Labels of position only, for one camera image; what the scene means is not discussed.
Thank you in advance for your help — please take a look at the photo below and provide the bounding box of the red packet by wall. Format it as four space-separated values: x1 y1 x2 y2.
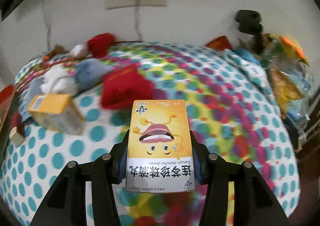
205 36 233 51

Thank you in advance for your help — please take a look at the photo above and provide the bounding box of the brown candy wrapper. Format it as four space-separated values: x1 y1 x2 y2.
42 45 66 62

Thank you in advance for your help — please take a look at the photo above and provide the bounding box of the large red knitted sock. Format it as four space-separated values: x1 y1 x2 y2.
100 64 155 110

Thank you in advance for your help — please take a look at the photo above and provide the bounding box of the blue sock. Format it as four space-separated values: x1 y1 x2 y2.
74 58 112 92

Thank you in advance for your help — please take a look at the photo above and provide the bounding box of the white sock on bed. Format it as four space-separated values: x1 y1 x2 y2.
40 64 78 96

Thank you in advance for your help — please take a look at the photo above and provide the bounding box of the small red sock by wall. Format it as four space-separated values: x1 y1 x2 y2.
86 33 116 58

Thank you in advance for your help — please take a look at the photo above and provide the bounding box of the grey cable on wall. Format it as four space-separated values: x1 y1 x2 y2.
134 0 143 42

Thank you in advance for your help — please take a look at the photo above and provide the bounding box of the small white box on bed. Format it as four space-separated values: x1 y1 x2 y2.
10 127 25 146

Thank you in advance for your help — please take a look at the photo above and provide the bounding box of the yellow cartoon medicine box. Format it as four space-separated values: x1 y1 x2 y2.
126 100 195 193

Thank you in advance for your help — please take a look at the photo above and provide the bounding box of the black object on wall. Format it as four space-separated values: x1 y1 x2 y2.
235 10 263 36

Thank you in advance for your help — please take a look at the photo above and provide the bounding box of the polka dot bed sheet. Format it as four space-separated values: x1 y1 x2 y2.
1 42 300 225

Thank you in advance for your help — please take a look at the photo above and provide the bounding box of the pile of plastic snack bags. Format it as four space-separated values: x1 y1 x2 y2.
239 33 313 123

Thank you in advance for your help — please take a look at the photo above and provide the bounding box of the yellow barcode medicine box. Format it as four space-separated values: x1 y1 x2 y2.
27 94 85 135

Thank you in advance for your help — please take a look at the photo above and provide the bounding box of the red round tray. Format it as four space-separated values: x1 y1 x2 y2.
0 84 15 130

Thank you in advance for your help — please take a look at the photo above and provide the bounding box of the small white sock ball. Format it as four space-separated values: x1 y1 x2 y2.
70 44 88 59

